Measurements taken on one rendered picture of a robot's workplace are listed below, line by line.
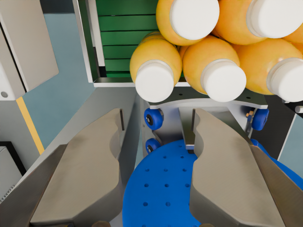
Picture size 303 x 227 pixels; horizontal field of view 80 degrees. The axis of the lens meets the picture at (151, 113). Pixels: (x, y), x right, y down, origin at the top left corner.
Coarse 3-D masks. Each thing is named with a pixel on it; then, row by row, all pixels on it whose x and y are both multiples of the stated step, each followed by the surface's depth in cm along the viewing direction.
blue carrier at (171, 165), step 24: (168, 144) 36; (144, 168) 31; (168, 168) 31; (192, 168) 31; (288, 168) 30; (144, 192) 27; (168, 192) 27; (144, 216) 24; (168, 216) 24; (192, 216) 23
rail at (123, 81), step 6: (102, 78) 32; (108, 78) 32; (114, 78) 32; (120, 78) 32; (126, 78) 32; (180, 78) 31; (96, 84) 31; (102, 84) 31; (108, 84) 31; (114, 84) 30; (120, 84) 30; (126, 84) 30; (132, 84) 30; (180, 84) 30; (186, 84) 30
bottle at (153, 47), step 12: (144, 36) 32; (156, 36) 25; (144, 48) 21; (156, 48) 20; (168, 48) 21; (132, 60) 22; (144, 60) 20; (156, 60) 19; (168, 60) 20; (180, 60) 22; (132, 72) 22; (180, 72) 22
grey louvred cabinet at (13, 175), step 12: (0, 144) 162; (12, 144) 167; (0, 156) 150; (12, 156) 166; (0, 168) 150; (12, 168) 162; (24, 168) 181; (0, 180) 150; (12, 180) 161; (0, 192) 149
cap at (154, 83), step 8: (152, 64) 18; (160, 64) 18; (144, 72) 18; (152, 72) 18; (160, 72) 18; (168, 72) 18; (136, 80) 18; (144, 80) 18; (152, 80) 18; (160, 80) 18; (168, 80) 18; (136, 88) 18; (144, 88) 18; (152, 88) 18; (160, 88) 18; (168, 88) 18; (144, 96) 19; (152, 96) 19; (160, 96) 19; (168, 96) 19
